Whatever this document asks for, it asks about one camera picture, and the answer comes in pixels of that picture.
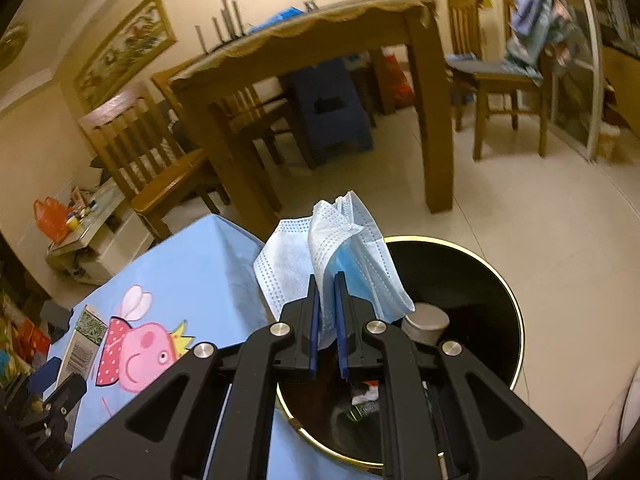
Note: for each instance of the blue plastic stool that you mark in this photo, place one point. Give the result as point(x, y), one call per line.
point(332, 105)

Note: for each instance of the orange plastic bag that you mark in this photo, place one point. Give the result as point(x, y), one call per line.
point(50, 217)

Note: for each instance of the long white carton box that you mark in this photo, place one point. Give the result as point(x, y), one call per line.
point(82, 340)

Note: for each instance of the blue cloth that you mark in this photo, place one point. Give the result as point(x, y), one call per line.
point(277, 19)

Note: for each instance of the white framed glass door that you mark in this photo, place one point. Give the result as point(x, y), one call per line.
point(592, 60)

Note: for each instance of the pile of blue clothes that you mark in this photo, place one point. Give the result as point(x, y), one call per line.
point(537, 25)

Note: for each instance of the wooden dining table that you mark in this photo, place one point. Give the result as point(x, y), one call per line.
point(320, 35)

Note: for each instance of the wooden slatted chair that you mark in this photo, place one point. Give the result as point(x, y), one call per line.
point(165, 180)
point(250, 110)

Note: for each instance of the blue face mask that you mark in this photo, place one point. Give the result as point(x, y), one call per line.
point(345, 240)

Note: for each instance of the red plastic bag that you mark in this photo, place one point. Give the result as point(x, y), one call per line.
point(400, 80)

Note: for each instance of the wooden chair with clothes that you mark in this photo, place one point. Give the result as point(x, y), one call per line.
point(495, 82)

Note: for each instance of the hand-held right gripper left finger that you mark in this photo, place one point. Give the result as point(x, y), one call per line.
point(314, 325)

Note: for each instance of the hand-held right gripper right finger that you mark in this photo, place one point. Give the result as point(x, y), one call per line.
point(341, 330)

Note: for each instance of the green snack packet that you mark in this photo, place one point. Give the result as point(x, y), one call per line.
point(362, 410)

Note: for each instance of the low white cabinet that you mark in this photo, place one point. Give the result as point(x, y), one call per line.
point(105, 240)

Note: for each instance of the round gold wall ornament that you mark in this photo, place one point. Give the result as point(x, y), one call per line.
point(12, 45)

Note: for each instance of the black gold-rimmed trash bin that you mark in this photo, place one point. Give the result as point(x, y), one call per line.
point(470, 280)

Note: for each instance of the white green-banded cylindrical container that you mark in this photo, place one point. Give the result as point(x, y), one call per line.
point(425, 320)

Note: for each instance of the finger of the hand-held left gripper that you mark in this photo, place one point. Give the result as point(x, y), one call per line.
point(65, 395)

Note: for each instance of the gold framed landscape painting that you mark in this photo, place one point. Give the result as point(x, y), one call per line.
point(125, 52)

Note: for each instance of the pile of colourful packets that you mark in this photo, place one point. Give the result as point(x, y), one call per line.
point(20, 335)

